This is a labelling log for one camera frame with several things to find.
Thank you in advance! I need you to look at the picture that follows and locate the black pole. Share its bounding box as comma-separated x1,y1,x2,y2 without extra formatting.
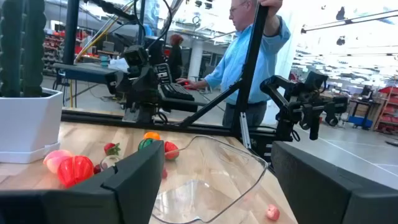
62,0,80,66

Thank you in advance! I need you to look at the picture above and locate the green striped toy watermelon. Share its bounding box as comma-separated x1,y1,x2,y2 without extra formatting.
137,138,155,151

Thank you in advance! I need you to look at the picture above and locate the green artificial cactus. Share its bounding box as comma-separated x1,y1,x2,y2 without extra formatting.
0,0,47,98

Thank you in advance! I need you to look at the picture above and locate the grey desk top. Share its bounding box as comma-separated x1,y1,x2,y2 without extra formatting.
52,62,119,85

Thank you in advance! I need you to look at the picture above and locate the yellow cable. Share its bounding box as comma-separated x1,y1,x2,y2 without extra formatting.
69,17,121,108

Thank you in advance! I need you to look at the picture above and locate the blue bin cart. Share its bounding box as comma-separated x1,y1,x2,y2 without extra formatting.
347,114,374,130

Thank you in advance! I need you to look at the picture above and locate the white hexagonal plant pot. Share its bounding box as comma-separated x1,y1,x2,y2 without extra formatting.
0,88,63,164

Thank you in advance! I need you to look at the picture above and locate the red storage shelf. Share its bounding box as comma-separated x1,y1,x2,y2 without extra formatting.
373,86,398,135

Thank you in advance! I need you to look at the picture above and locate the black backlit keyboard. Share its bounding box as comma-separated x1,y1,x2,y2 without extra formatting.
160,82,196,102

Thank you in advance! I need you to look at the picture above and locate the parts shelf with bins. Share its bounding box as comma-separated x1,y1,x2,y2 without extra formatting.
42,29,66,75

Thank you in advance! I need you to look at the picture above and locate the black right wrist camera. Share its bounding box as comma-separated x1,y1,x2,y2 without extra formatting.
123,45,149,67

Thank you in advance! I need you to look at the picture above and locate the pink lumpy toy fruit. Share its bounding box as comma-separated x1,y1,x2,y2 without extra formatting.
266,203,280,222

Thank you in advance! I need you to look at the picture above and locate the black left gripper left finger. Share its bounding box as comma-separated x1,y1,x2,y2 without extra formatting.
0,139,165,224

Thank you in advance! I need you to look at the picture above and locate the large red toy strawberry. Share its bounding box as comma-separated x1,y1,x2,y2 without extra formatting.
164,141,180,161

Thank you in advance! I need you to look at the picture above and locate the black aluminium table frame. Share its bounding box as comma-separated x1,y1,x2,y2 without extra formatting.
60,2,280,162

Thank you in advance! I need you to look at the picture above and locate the orange toy orange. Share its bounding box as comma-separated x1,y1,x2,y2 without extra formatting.
143,131,162,141

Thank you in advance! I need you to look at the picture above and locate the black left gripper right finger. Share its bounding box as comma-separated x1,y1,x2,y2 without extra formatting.
271,141,398,224

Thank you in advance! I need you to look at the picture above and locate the pink toy peach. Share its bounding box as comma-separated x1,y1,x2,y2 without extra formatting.
42,149,75,174

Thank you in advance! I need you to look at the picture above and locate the person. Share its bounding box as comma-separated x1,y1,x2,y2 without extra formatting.
176,0,292,128
167,33,185,82

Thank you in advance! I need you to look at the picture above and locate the clear plastic container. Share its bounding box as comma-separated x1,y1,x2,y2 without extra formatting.
99,134,269,224

